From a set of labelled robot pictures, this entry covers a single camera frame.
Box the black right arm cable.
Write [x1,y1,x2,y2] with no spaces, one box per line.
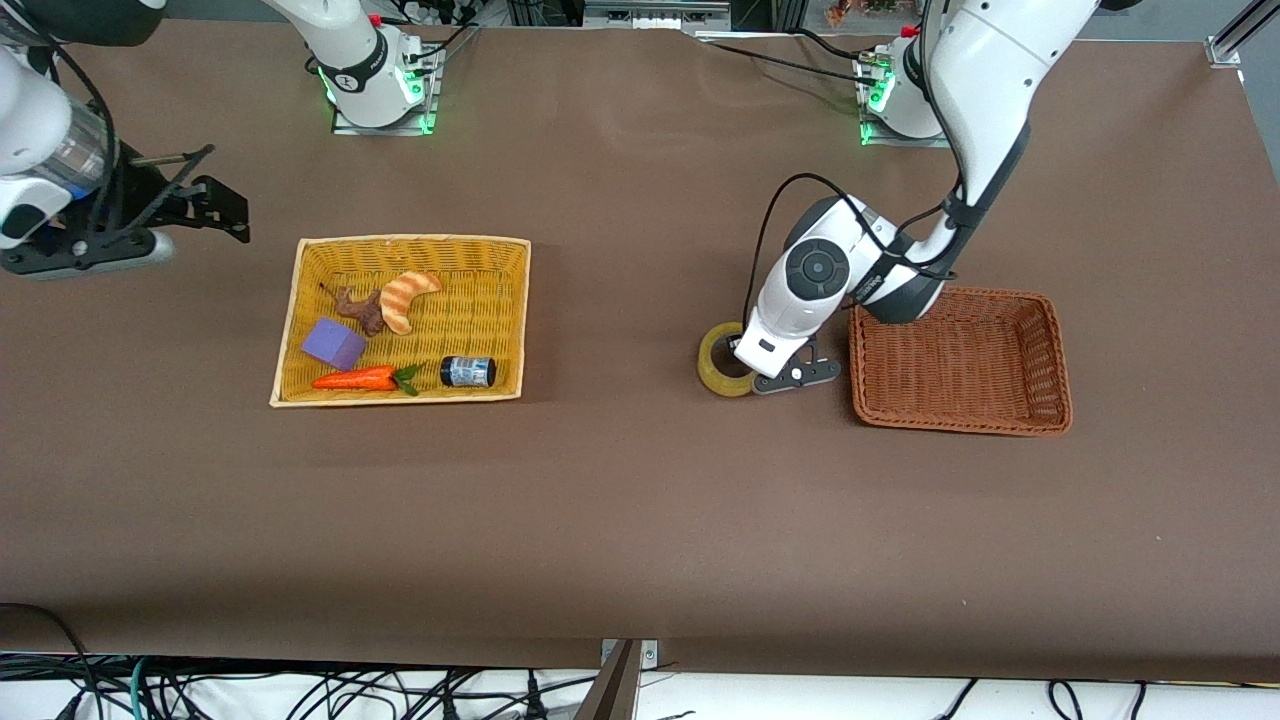
[20,15,119,236]

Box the toy croissant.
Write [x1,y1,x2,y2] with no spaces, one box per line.
[381,271,444,336]

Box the black cable to arm base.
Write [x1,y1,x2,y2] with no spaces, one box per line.
[700,28,886,86]

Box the orange toy carrot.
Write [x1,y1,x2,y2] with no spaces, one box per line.
[311,363,423,398]

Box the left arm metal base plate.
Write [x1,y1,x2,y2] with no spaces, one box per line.
[852,50,951,149]

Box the aluminium frame profile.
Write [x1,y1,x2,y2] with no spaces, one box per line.
[1205,0,1280,68]

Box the yellow wicker basket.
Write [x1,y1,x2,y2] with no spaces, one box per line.
[269,235,532,408]

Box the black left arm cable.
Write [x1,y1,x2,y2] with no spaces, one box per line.
[744,174,963,323]

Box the dark angled bar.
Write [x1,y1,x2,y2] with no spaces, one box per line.
[573,640,643,720]

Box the grey metal equipment box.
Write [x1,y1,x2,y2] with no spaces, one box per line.
[583,0,733,33]

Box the metal table bracket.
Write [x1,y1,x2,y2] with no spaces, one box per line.
[600,638,660,669]

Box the clear yellowish tape roll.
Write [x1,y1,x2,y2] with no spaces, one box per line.
[697,322,761,398]

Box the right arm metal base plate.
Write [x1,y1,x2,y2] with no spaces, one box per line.
[331,42,441,136]

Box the small dark jar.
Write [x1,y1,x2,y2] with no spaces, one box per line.
[440,355,498,389]

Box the black looped floor cable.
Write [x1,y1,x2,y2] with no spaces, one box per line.
[0,602,101,720]

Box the brown wicker basket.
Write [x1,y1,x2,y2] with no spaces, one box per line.
[848,287,1074,437]

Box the purple cube block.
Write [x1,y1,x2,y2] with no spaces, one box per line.
[301,318,368,372]

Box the brown toy root figure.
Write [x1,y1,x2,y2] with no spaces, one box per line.
[320,283,389,337]

